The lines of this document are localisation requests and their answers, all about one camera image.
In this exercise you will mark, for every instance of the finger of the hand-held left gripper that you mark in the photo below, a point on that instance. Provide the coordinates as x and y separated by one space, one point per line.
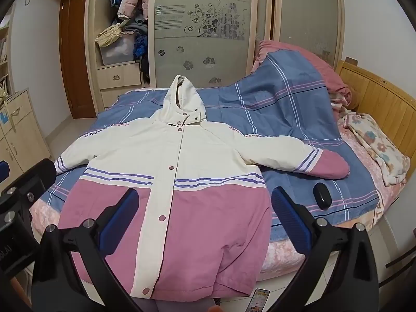
35 178
3 170

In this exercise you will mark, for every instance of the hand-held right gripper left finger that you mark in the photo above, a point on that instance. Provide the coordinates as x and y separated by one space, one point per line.
122 216

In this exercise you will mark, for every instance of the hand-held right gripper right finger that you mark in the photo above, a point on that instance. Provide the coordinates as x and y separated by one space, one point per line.
290 217

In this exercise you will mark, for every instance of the pink and cream hooded jacket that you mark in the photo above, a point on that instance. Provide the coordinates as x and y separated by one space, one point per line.
195 156

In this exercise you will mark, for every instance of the dark grey clothes pile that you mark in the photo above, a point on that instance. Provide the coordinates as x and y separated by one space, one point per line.
136 27

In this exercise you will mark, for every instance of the black earbud case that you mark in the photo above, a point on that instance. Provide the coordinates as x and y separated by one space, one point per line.
321 196

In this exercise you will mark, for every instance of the light wooden cabinet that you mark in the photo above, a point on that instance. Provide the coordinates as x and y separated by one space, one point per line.
24 133

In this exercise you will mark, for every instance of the smartphone on floor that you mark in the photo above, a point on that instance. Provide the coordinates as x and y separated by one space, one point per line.
258 300

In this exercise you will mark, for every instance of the cream wardrobe drawer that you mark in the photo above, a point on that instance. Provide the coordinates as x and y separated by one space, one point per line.
112 99
118 75

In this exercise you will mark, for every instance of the wooden bookshelf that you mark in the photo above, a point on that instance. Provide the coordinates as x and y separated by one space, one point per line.
4 58

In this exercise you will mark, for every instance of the floral blanket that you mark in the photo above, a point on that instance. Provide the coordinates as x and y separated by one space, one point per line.
373 139

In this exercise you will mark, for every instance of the blue plaid duvet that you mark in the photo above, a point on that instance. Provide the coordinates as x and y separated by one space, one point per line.
276 104

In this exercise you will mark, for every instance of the brown wooden door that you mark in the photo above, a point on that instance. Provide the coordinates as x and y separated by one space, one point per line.
74 55

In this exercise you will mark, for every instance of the dark hanging garment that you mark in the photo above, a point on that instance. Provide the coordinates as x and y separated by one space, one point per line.
145 71

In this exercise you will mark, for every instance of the translucent storage box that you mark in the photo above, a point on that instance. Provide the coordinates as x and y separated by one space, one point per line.
117 52

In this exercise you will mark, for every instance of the wooden headboard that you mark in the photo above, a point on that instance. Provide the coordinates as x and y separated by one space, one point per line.
390 104

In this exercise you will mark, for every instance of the pale yellow cloth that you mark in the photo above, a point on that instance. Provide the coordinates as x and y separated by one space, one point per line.
109 35

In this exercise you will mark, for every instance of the bright blue cloth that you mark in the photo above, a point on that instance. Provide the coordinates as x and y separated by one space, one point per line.
139 47

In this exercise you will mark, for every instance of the cream wooden wardrobe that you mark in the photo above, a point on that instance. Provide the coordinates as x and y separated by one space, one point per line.
92 13

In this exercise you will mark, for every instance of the frosted glass door, flower print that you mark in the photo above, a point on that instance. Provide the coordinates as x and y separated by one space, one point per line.
211 48

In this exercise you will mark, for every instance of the plain frosted glass door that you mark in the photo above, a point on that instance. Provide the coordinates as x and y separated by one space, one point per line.
308 9

